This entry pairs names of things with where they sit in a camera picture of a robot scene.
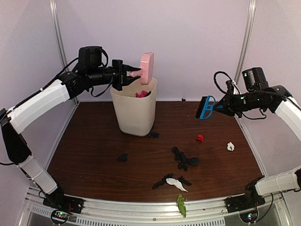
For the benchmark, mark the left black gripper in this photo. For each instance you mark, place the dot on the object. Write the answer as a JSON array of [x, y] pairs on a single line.
[[123, 80]]

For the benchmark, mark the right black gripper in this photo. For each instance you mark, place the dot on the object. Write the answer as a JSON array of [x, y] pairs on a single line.
[[227, 102]]

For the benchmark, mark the blue hand brush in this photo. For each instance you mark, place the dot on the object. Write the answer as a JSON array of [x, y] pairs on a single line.
[[205, 107]]

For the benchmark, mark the pink plastic dustpan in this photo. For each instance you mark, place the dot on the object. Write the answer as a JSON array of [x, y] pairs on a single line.
[[146, 68]]

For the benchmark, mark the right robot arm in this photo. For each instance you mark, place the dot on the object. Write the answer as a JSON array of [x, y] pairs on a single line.
[[279, 101]]

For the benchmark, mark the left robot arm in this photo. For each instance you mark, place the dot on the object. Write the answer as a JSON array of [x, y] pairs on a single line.
[[89, 71]]

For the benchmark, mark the pink paper scrap left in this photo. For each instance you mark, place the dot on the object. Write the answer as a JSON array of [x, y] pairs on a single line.
[[142, 94]]

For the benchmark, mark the cream plastic waste bin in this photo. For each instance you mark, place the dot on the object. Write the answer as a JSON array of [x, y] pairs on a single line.
[[135, 116]]

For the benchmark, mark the red paper scrap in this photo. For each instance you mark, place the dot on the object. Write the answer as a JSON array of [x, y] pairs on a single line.
[[200, 138]]

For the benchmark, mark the white paper scrap right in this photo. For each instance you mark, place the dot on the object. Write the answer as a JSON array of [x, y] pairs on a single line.
[[230, 146]]

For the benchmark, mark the white paper scrap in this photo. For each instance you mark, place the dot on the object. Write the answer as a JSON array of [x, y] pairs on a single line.
[[176, 183], [230, 146]]

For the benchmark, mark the dark blue paper scrap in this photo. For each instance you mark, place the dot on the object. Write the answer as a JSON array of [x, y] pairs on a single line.
[[153, 134]]

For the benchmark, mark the black paper scrap front-left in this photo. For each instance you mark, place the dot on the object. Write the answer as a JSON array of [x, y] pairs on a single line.
[[183, 161]]

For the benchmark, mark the black paper scrap left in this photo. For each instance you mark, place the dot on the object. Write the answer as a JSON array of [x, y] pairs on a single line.
[[122, 157]]

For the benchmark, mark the black paper scrap front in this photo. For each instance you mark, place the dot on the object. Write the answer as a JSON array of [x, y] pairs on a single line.
[[171, 175]]

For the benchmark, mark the white paper scrap front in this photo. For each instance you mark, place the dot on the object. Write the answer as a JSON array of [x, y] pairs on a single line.
[[176, 183]]

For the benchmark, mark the green paper scrap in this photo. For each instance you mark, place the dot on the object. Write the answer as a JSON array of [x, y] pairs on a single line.
[[181, 205]]

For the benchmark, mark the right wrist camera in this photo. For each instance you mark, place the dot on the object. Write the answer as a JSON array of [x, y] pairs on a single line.
[[232, 87]]

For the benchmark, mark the right frame post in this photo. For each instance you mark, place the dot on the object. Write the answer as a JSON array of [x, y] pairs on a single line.
[[250, 17]]

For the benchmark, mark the frame post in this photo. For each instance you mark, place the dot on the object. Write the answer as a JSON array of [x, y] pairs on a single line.
[[250, 17], [58, 34]]

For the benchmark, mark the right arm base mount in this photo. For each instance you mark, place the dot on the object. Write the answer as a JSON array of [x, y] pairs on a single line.
[[250, 199]]

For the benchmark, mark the left frame post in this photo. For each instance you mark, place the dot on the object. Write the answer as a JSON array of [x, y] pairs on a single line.
[[58, 34]]

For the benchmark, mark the aluminium front rail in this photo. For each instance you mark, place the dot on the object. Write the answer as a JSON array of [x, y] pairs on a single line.
[[205, 212]]

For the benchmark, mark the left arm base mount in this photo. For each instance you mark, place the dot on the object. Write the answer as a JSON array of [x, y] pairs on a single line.
[[60, 201]]

